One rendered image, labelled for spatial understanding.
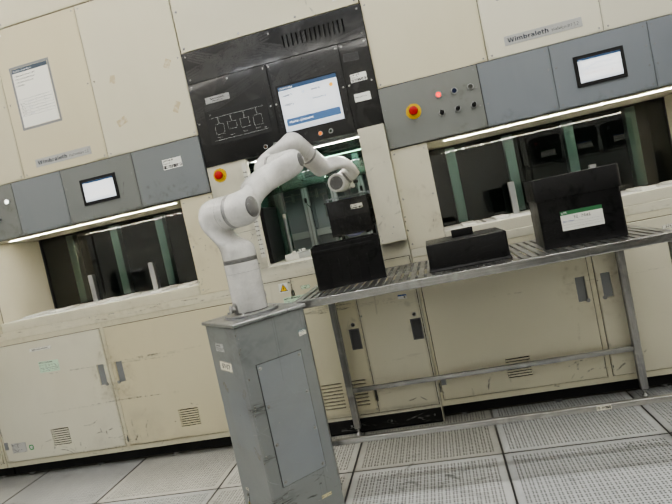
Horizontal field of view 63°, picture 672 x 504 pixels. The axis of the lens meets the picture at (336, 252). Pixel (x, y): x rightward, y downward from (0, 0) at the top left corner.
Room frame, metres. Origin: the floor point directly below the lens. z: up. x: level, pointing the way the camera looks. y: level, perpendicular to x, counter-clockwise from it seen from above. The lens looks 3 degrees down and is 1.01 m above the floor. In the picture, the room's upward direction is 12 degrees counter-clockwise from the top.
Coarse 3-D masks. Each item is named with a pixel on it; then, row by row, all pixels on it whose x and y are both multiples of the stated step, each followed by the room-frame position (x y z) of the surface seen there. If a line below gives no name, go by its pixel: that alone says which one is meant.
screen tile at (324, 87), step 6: (318, 84) 2.54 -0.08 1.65; (324, 84) 2.53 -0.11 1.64; (312, 90) 2.54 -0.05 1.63; (318, 90) 2.54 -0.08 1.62; (324, 90) 2.53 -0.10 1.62; (330, 90) 2.53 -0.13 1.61; (330, 96) 2.53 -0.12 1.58; (336, 96) 2.53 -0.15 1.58; (312, 102) 2.55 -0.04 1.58; (318, 102) 2.54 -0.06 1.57; (324, 102) 2.54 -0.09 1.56; (330, 102) 2.53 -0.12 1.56; (336, 102) 2.53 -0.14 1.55; (318, 108) 2.54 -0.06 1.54
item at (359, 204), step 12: (348, 192) 2.82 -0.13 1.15; (360, 192) 2.81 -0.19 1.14; (324, 204) 2.76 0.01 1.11; (336, 204) 2.75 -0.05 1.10; (348, 204) 2.74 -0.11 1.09; (360, 204) 2.72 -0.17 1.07; (372, 204) 2.89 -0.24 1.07; (336, 216) 2.75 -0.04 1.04; (348, 216) 2.74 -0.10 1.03; (360, 216) 2.73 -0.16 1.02; (372, 216) 2.77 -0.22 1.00; (336, 228) 2.75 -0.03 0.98; (348, 228) 2.74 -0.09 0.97; (360, 228) 2.73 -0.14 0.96; (372, 228) 2.72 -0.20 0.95
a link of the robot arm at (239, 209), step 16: (272, 160) 2.18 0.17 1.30; (288, 160) 2.12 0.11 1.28; (256, 176) 2.03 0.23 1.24; (272, 176) 2.08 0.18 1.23; (288, 176) 2.13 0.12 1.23; (240, 192) 1.86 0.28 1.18; (256, 192) 1.95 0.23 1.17; (224, 208) 1.85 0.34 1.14; (240, 208) 1.83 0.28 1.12; (256, 208) 1.87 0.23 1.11; (240, 224) 1.86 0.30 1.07
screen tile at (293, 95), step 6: (294, 90) 2.56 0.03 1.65; (306, 90) 2.55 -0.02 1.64; (282, 96) 2.57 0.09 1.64; (288, 96) 2.57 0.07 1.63; (294, 96) 2.56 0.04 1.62; (300, 96) 2.56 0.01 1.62; (306, 96) 2.55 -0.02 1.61; (306, 102) 2.55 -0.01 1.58; (288, 108) 2.57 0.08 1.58; (294, 108) 2.56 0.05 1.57; (300, 108) 2.56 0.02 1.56; (306, 108) 2.55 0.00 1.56; (288, 114) 2.57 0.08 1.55; (294, 114) 2.56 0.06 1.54
